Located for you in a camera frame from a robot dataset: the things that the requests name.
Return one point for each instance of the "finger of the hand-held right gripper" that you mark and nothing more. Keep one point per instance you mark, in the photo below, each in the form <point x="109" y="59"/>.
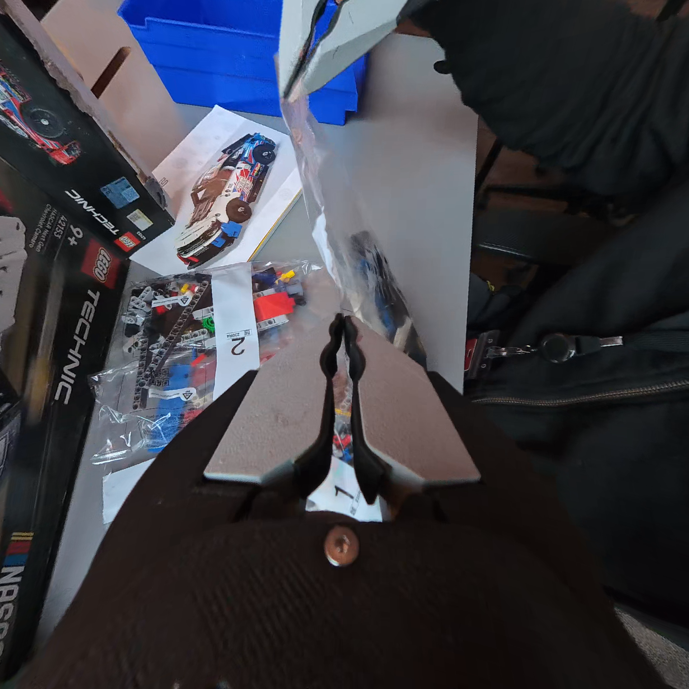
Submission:
<point x="360" y="32"/>
<point x="296" y="32"/>

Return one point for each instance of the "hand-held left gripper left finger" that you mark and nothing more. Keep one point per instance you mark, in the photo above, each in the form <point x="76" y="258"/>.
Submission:
<point x="269" y="425"/>

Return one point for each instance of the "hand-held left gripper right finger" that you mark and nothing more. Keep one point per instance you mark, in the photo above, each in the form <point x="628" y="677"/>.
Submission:
<point x="414" y="425"/>

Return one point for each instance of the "clear printed plastic bag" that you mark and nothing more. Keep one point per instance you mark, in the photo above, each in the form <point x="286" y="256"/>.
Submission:
<point x="377" y="280"/>

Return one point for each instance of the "person's right forearm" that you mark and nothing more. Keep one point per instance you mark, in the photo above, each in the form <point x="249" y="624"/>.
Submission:
<point x="538" y="80"/>

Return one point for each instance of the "blue plastic bin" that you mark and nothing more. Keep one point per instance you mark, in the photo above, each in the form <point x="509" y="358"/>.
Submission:
<point x="215" y="54"/>

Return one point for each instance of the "red badge card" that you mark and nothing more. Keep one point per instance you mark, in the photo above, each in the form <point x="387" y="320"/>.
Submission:
<point x="476" y="358"/>

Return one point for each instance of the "clear bag of toy bricks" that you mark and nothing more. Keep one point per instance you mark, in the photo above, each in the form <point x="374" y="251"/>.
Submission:
<point x="161" y="333"/>
<point x="344" y="492"/>

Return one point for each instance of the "white car instruction booklet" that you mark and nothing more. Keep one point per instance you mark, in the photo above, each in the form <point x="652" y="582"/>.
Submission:
<point x="215" y="140"/>

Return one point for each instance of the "black badge reel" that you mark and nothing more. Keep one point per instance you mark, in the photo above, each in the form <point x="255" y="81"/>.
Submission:
<point x="555" y="347"/>

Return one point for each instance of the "black zip jacket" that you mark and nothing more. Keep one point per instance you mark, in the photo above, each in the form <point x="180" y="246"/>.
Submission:
<point x="619" y="457"/>

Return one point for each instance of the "large black car-print box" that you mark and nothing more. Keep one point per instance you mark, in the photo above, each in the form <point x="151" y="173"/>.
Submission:
<point x="48" y="350"/>

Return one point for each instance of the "black box with torn flap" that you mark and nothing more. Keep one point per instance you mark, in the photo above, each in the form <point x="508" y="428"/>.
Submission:
<point x="64" y="161"/>

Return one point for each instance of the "black seat frame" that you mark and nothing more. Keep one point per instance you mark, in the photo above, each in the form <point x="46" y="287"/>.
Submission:
<point x="517" y="252"/>

